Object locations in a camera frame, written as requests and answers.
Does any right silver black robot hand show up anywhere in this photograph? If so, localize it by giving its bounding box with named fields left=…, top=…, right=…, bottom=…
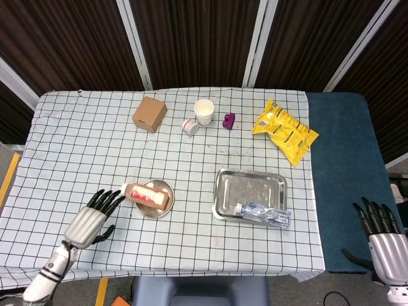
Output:
left=340, top=196, right=408, bottom=286

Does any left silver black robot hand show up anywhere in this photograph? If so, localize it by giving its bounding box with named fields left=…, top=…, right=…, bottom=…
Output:
left=64, top=189, right=127, bottom=249

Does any orange-labelled drink bottle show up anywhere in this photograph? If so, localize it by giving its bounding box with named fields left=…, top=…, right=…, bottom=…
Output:
left=120, top=183, right=170, bottom=211

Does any clear plastic water bottle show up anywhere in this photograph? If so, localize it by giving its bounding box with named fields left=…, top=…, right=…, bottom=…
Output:
left=235, top=203, right=293, bottom=229

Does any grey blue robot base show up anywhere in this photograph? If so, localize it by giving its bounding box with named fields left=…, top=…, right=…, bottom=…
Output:
left=132, top=275, right=270, bottom=306

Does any round steel plate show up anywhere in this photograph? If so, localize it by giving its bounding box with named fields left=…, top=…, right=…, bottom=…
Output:
left=135, top=180, right=175, bottom=219

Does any white black checkered tablecloth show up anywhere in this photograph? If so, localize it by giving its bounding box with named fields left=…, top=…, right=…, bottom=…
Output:
left=0, top=88, right=326, bottom=289

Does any orange floor object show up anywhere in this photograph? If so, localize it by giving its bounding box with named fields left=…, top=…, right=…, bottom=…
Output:
left=111, top=295, right=135, bottom=306

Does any teal table cover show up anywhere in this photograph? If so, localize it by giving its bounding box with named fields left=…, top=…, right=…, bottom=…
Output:
left=306, top=92, right=405, bottom=274

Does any brown cardboard box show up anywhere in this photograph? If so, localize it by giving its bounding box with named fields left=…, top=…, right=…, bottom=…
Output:
left=131, top=96, right=168, bottom=134

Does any small white jar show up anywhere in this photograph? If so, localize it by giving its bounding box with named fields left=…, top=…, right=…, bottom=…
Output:
left=182, top=119, right=200, bottom=137

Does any rectangular steel tray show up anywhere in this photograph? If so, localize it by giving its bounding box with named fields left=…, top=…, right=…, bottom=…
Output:
left=212, top=168, right=288, bottom=226

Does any yellow snack bag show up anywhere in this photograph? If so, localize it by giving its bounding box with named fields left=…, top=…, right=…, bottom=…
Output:
left=252, top=98, right=320, bottom=167

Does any white paper cup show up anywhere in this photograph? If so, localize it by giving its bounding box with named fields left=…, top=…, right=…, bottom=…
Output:
left=194, top=99, right=214, bottom=127

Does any purple plastic block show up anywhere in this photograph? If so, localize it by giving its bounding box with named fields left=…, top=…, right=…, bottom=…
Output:
left=222, top=112, right=237, bottom=131

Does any brown folding partition screen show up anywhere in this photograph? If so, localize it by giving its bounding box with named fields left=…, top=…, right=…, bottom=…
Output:
left=0, top=0, right=408, bottom=170

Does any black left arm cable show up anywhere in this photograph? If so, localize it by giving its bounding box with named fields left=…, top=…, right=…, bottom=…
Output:
left=47, top=240, right=73, bottom=283

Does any black floor cable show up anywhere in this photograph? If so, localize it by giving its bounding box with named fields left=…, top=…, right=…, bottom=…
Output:
left=323, top=290, right=351, bottom=306

